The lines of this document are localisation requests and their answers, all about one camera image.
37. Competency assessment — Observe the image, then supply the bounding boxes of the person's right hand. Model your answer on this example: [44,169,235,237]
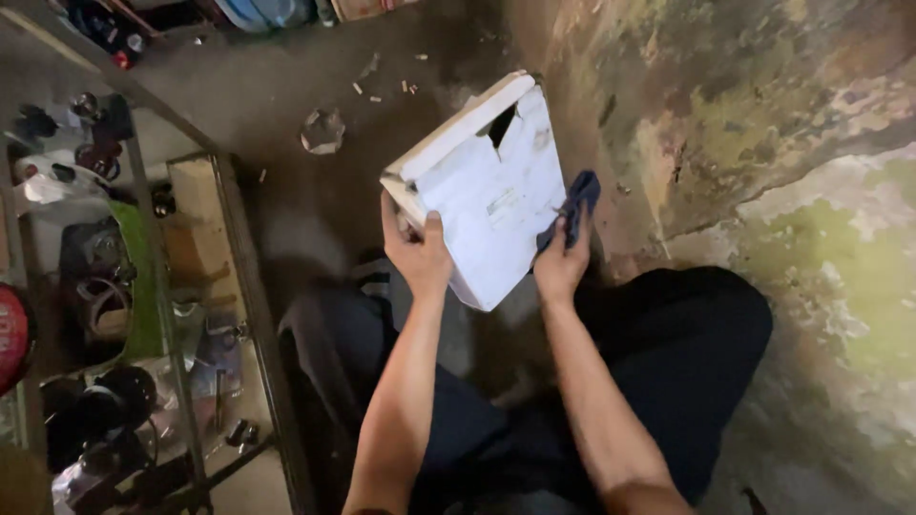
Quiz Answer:
[533,207,593,305]

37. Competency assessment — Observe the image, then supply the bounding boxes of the person's left hand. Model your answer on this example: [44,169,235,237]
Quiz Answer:
[380,190,455,303]

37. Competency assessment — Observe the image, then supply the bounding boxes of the dark blue cloth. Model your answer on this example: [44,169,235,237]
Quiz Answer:
[536,169,602,254]

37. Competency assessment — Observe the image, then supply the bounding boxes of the torn white cardboard box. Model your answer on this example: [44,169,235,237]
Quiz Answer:
[380,70,568,313]

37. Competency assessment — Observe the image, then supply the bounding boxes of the person's dark trousers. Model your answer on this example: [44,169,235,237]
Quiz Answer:
[278,266,774,515]

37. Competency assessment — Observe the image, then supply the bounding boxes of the person's dark striped sandal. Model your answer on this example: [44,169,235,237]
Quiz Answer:
[351,248,393,300]

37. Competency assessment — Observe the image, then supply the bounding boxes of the crumpled clear plastic wrapper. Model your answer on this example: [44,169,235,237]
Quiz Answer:
[300,107,346,156]

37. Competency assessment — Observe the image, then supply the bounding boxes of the pile of items by wall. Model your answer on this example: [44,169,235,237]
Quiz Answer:
[50,0,423,71]

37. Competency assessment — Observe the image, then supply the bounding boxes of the metal frame glass shelf rack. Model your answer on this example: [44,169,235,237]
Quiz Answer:
[0,0,319,515]

